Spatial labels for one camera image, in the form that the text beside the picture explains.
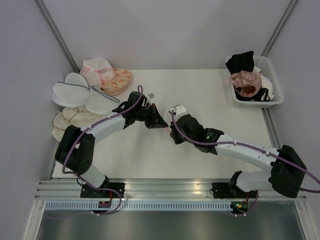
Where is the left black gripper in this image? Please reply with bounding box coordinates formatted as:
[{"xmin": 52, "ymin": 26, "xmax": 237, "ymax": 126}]
[{"xmin": 134, "ymin": 103, "xmax": 168, "ymax": 129}]

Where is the pink trimmed mesh laundry bag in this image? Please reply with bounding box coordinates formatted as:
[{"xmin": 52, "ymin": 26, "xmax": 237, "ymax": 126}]
[{"xmin": 163, "ymin": 108, "xmax": 172, "ymax": 134}]

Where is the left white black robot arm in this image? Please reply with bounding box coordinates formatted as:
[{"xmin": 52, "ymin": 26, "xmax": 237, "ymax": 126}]
[{"xmin": 54, "ymin": 91, "xmax": 168, "ymax": 198}]

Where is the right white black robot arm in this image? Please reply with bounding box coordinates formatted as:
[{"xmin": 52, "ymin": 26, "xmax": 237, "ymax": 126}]
[{"xmin": 170, "ymin": 111, "xmax": 307, "ymax": 199}]

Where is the orange floral laundry bag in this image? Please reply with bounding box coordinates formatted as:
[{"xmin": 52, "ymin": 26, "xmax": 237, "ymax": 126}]
[{"xmin": 101, "ymin": 67, "xmax": 132, "ymax": 96}]

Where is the pink bra in basket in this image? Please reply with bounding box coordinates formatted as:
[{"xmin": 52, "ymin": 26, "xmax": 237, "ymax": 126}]
[{"xmin": 222, "ymin": 70, "xmax": 262, "ymax": 98}]

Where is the pink mesh laundry bag stack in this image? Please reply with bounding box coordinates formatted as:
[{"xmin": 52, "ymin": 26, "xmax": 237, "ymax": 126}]
[{"xmin": 80, "ymin": 57, "xmax": 115, "ymax": 89}]

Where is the white grey trimmed laundry bag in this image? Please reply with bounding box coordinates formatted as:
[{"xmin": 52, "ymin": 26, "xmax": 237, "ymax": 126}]
[{"xmin": 52, "ymin": 72, "xmax": 90, "ymax": 108}]

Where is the white bra in basket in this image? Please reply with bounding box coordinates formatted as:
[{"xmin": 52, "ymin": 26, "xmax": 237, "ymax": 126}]
[{"xmin": 261, "ymin": 75, "xmax": 274, "ymax": 100}]

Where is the black garment in basket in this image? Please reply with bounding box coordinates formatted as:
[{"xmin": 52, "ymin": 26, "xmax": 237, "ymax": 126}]
[{"xmin": 225, "ymin": 50, "xmax": 255, "ymax": 75}]

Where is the white plastic basket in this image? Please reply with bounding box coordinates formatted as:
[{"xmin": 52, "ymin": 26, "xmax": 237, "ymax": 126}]
[{"xmin": 229, "ymin": 55, "xmax": 284, "ymax": 109}]

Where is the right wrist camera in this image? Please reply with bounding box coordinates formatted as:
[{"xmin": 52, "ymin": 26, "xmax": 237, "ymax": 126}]
[{"xmin": 169, "ymin": 104, "xmax": 188, "ymax": 120}]

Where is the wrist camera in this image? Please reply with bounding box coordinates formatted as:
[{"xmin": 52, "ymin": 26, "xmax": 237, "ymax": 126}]
[
  {"xmin": 169, "ymin": 104, "xmax": 188, "ymax": 120},
  {"xmin": 146, "ymin": 92, "xmax": 155, "ymax": 103}
]

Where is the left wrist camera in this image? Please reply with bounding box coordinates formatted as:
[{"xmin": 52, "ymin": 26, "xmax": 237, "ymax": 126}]
[{"xmin": 146, "ymin": 92, "xmax": 155, "ymax": 103}]

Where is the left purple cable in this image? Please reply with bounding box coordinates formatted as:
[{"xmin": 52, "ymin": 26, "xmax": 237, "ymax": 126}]
[{"xmin": 61, "ymin": 84, "xmax": 145, "ymax": 191}]

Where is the purple cable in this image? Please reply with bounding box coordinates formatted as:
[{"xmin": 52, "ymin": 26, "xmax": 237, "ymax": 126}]
[
  {"xmin": 61, "ymin": 84, "xmax": 145, "ymax": 191},
  {"xmin": 169, "ymin": 112, "xmax": 320, "ymax": 193}
]

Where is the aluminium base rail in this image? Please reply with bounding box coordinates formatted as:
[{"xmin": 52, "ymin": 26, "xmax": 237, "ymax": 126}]
[{"xmin": 34, "ymin": 177, "xmax": 307, "ymax": 201}]

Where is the white slotted cable duct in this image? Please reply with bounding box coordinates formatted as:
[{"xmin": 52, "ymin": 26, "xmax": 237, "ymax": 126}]
[{"xmin": 45, "ymin": 200, "xmax": 233, "ymax": 212}]

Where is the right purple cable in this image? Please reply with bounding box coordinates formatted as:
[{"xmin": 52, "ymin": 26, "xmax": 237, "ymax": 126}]
[{"xmin": 169, "ymin": 112, "xmax": 320, "ymax": 193}]

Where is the left aluminium frame post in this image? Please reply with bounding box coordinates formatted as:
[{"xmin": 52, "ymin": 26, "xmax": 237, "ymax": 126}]
[{"xmin": 34, "ymin": 0, "xmax": 80, "ymax": 73}]

